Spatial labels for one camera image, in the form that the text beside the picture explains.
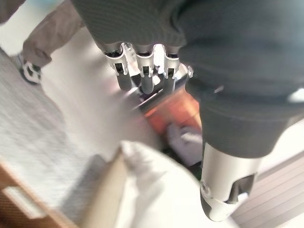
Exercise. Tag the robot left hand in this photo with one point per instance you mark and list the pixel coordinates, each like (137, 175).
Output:
(147, 21)

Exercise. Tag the orange bucket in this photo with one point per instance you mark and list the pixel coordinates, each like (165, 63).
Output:
(173, 111)

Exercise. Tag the person's leg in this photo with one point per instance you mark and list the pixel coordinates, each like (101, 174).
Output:
(54, 35)
(8, 9)

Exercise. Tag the grey garment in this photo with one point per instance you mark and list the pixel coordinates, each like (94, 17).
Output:
(184, 140)

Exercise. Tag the person's shoe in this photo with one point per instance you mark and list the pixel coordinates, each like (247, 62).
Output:
(30, 71)

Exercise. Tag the white pillow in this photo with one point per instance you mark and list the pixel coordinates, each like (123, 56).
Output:
(154, 185)

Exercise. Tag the wooden bed frame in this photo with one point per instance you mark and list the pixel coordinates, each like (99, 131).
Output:
(21, 204)

